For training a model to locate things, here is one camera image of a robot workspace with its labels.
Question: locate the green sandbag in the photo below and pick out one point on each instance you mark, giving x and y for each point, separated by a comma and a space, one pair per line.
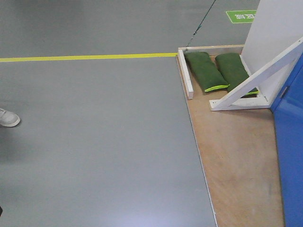
205, 71
232, 69

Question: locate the plywood base platform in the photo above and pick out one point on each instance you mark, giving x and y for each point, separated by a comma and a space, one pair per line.
239, 156

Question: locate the white wall panel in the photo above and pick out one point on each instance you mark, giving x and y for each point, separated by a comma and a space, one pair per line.
276, 26

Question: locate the green sandbag left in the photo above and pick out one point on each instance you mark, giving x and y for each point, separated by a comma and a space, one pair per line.
205, 71

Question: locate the white wooden brace far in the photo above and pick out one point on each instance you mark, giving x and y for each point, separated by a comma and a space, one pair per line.
234, 101

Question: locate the white shoe right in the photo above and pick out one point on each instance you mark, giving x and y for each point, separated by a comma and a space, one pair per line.
8, 118

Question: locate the blue door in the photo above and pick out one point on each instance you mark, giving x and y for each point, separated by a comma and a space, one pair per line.
288, 116

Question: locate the white border batten far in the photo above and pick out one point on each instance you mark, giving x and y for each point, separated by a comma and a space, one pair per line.
182, 64

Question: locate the green sandbag right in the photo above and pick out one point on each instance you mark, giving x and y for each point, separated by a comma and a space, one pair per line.
232, 69

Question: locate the green floor sign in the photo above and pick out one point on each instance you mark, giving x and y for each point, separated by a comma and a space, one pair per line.
241, 16

